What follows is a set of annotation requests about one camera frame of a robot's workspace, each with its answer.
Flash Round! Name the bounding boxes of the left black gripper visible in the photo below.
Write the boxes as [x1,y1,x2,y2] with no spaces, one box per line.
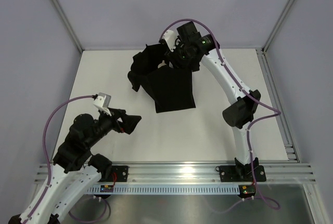
[86,107,141,149]

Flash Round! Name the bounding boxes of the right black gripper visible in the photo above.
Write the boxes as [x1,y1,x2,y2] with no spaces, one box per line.
[164,38,192,72]

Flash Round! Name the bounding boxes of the black canvas bag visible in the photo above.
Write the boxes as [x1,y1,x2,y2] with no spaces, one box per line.
[127,44,196,113]

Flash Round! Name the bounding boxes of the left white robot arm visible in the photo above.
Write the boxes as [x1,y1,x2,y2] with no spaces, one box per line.
[9,109,142,223]

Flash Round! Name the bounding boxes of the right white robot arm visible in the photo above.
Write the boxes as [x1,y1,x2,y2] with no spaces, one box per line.
[160,19,261,182]

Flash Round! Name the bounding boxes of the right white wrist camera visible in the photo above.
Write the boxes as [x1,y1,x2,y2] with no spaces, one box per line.
[159,30,177,52]

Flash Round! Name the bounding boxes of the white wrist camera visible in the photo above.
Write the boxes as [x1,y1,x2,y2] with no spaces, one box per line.
[159,30,177,52]
[93,93,112,116]

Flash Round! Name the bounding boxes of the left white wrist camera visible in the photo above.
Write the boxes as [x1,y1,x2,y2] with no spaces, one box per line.
[93,93,112,116]

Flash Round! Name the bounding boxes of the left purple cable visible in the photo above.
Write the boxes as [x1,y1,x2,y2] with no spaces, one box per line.
[23,94,112,222]

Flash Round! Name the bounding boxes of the purple cable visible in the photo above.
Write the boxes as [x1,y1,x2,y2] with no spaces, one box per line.
[23,94,112,222]
[159,18,283,213]

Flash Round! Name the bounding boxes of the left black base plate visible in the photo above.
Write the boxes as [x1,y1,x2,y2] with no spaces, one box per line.
[99,165,129,182]

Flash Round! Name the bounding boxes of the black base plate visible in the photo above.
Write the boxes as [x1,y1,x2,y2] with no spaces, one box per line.
[99,165,129,182]
[216,165,266,182]

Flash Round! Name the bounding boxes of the aluminium mounting rail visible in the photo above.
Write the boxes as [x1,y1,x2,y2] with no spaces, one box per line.
[34,163,317,183]

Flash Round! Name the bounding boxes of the white slotted cable duct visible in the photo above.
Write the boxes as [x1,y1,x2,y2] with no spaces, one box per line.
[85,185,240,195]

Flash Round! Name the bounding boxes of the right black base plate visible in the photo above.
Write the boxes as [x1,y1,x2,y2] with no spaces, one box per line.
[216,165,266,182]

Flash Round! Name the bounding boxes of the right aluminium frame post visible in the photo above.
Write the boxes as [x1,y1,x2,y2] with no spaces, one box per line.
[261,0,297,54]

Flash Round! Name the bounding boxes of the aluminium frame post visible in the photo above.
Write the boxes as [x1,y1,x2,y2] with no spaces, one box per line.
[261,0,297,54]
[49,0,84,54]

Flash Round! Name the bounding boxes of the left aluminium frame post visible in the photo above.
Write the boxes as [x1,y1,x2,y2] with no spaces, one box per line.
[49,0,84,54]

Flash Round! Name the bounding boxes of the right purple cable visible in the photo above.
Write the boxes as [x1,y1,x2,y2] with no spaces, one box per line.
[159,18,283,213]

